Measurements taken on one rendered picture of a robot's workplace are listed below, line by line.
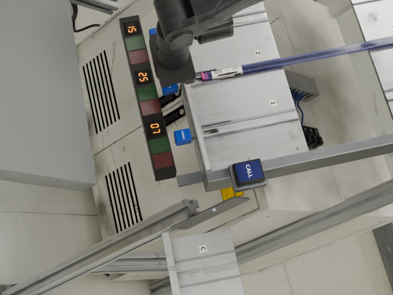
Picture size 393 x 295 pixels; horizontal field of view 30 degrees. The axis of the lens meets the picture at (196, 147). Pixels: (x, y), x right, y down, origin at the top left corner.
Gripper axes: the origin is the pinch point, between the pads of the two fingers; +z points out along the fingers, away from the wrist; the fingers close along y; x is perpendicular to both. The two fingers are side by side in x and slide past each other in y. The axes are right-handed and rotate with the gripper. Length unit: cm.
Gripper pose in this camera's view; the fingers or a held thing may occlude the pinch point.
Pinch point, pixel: (171, 78)
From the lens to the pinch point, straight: 140.3
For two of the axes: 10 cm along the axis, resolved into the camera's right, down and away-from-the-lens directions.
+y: -2.2, -9.2, 3.3
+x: -9.7, 1.9, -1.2
